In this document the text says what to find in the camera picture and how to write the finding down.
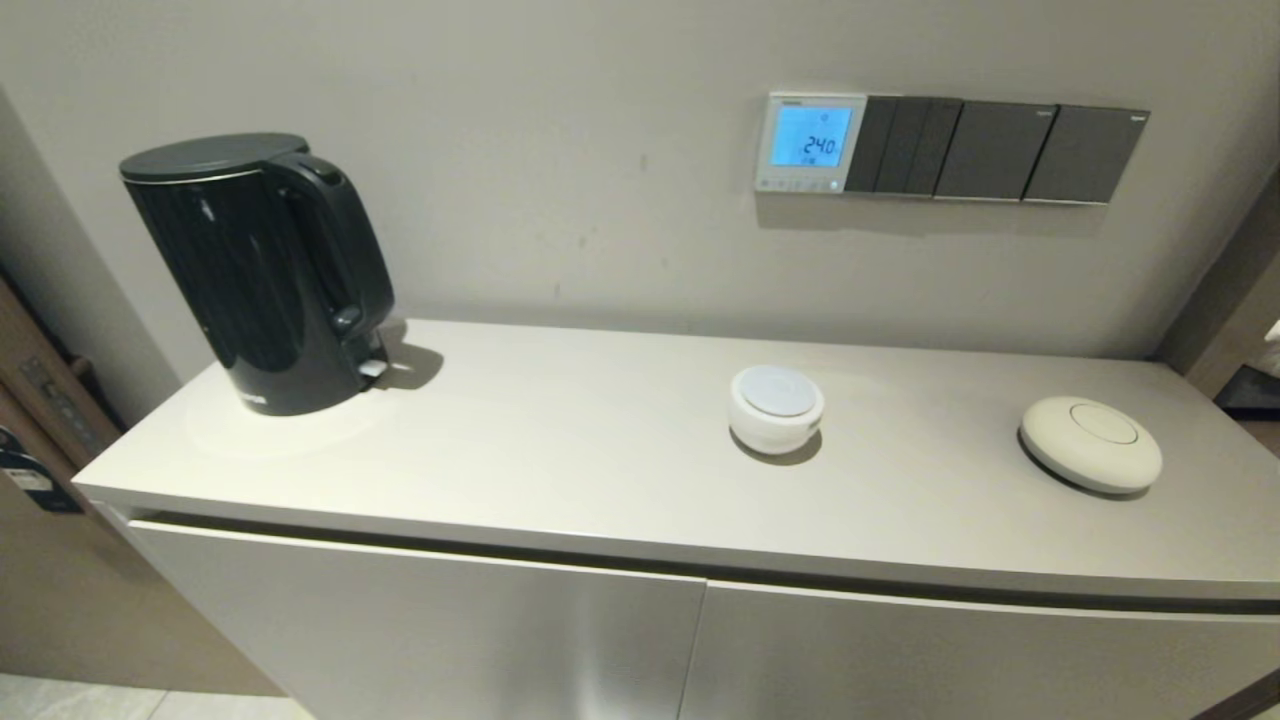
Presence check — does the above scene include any grey triple wall switch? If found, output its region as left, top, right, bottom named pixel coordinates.
left=843, top=95, right=964, bottom=198

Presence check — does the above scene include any grey single wall switch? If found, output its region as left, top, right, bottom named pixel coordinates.
left=933, top=100, right=1059, bottom=203
left=1022, top=105, right=1151, bottom=207

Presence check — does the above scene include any light grey sideboard cabinet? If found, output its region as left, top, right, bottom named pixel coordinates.
left=72, top=318, right=1280, bottom=720

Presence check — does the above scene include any metal door lock plate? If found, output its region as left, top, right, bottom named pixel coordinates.
left=18, top=355, right=101, bottom=451

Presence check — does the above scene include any small white round speaker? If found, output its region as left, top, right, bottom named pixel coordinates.
left=729, top=364, right=826, bottom=457

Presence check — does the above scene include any light wooden cabinet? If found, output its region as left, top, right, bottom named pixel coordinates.
left=0, top=275, right=286, bottom=696

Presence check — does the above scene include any black door hanger tag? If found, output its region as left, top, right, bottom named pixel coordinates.
left=0, top=428, right=86, bottom=514

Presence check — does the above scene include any cream flat round device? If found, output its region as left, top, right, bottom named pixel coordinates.
left=1018, top=395, right=1164, bottom=496

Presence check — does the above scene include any black electric kettle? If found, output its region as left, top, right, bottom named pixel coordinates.
left=118, top=132, right=396, bottom=418

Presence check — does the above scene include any white wall thermostat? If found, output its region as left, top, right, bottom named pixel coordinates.
left=754, top=92, right=869, bottom=195

